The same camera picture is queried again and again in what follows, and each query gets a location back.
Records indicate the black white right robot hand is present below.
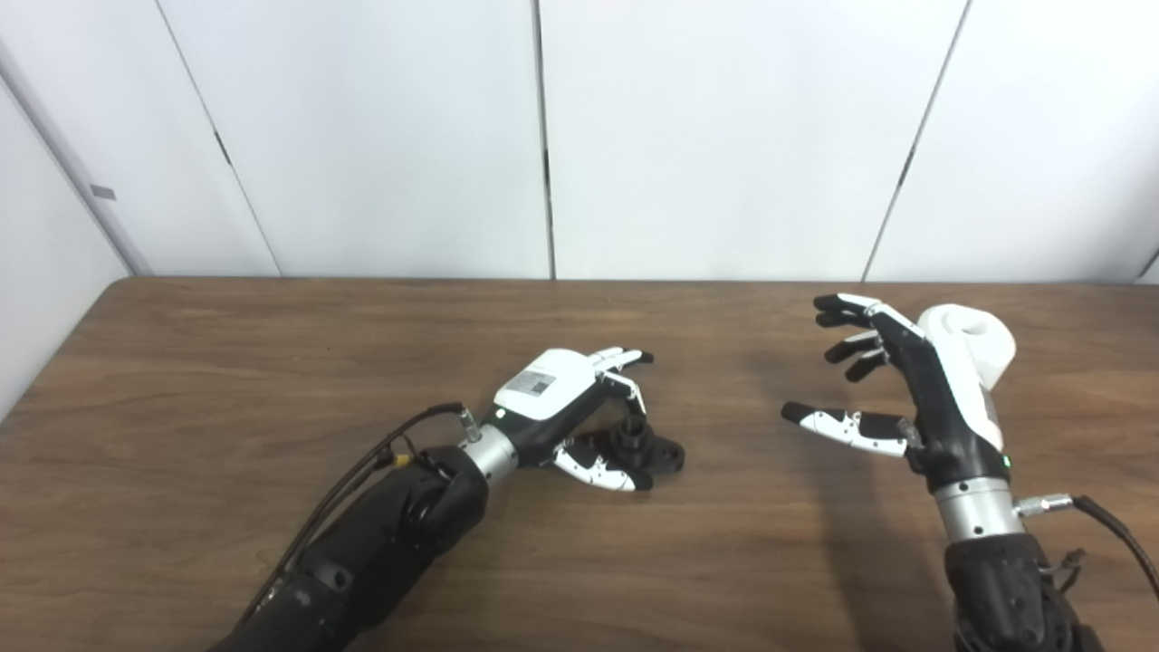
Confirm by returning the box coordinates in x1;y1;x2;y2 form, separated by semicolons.
781;292;1012;494

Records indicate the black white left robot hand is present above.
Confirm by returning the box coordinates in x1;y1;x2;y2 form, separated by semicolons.
484;347;655;493

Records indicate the round white plastic piece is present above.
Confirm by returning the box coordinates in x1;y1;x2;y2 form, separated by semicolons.
916;304;1017;392

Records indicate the black plastic holder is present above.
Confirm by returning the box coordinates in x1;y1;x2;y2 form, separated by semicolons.
566;415;685;476

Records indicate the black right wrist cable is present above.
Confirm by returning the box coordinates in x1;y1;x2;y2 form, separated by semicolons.
1014;494;1159;603

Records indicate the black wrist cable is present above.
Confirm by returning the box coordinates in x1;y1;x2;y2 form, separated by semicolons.
240;403;481;626
1014;494;1159;603

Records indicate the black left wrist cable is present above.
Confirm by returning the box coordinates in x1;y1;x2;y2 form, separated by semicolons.
240;403;481;626

